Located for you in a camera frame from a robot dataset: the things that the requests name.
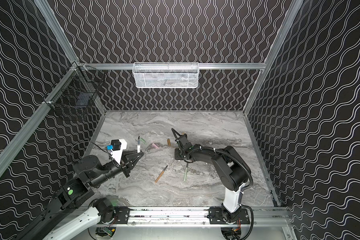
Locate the white pen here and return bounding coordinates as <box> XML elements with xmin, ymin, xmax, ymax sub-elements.
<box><xmin>137</xmin><ymin>136</ymin><xmax>141</xmax><ymax>153</ymax></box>

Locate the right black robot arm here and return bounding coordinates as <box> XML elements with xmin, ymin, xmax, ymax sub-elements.
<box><xmin>173</xmin><ymin>130</ymin><xmax>254</xmax><ymax>223</ymax></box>

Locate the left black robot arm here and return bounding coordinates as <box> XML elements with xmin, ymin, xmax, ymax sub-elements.
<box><xmin>14</xmin><ymin>151</ymin><xmax>144</xmax><ymax>240</ymax></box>

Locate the brown pen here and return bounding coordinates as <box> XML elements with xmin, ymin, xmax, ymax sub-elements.
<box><xmin>155</xmin><ymin>165</ymin><xmax>168</xmax><ymax>184</ymax></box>

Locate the aluminium left side bar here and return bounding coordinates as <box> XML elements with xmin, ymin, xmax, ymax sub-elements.
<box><xmin>0</xmin><ymin>62</ymin><xmax>78</xmax><ymax>178</ymax></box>

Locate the aluminium horizontal back bar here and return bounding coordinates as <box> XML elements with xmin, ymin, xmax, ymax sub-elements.
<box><xmin>79</xmin><ymin>63</ymin><xmax>266</xmax><ymax>71</ymax></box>

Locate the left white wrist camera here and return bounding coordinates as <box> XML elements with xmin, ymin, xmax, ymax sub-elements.
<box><xmin>107</xmin><ymin>139</ymin><xmax>127</xmax><ymax>165</ymax></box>

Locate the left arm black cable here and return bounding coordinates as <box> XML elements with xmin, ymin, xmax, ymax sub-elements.
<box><xmin>68</xmin><ymin>140</ymin><xmax>121</xmax><ymax>169</ymax></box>

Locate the white wire mesh basket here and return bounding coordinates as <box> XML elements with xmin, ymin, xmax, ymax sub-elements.
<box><xmin>132</xmin><ymin>62</ymin><xmax>200</xmax><ymax>89</ymax></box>

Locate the black wire basket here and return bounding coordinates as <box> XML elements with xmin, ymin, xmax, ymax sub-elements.
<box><xmin>48</xmin><ymin>66</ymin><xmax>105</xmax><ymax>122</ymax></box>

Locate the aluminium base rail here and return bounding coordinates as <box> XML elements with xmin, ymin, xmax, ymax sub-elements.
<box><xmin>96</xmin><ymin>207</ymin><xmax>290</xmax><ymax>228</ymax></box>

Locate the aluminium corner post left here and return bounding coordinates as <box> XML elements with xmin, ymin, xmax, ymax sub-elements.
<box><xmin>34</xmin><ymin>0</ymin><xmax>79</xmax><ymax>63</ymax></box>

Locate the aluminium corner post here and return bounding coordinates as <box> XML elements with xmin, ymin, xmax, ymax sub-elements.
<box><xmin>34</xmin><ymin>0</ymin><xmax>79</xmax><ymax>63</ymax></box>
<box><xmin>243</xmin><ymin>0</ymin><xmax>304</xmax><ymax>116</ymax></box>

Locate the aluminium corner post right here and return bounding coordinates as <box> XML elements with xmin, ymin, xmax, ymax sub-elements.
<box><xmin>243</xmin><ymin>0</ymin><xmax>304</xmax><ymax>116</ymax></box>

